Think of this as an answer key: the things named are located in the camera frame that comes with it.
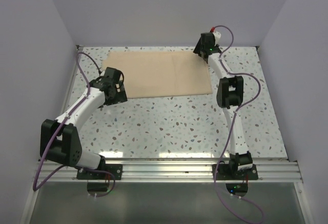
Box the beige cloth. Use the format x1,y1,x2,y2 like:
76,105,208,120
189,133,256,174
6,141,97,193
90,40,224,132
102,51,212,99

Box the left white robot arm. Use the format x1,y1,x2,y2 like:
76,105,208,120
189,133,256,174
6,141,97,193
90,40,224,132
40,67,128,179

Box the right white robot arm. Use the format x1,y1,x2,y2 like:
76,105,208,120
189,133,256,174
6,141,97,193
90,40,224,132
193,29,253,179

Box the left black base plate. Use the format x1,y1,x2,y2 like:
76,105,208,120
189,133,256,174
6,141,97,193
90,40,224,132
76,164,123,180

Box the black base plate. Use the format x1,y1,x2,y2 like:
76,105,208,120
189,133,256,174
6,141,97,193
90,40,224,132
76,164,123,180
212,164,259,180

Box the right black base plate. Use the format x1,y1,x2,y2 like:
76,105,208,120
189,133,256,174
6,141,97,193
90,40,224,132
212,164,259,180

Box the aluminium rail frame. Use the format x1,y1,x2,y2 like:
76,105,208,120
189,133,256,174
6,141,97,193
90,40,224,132
20,45,307,224

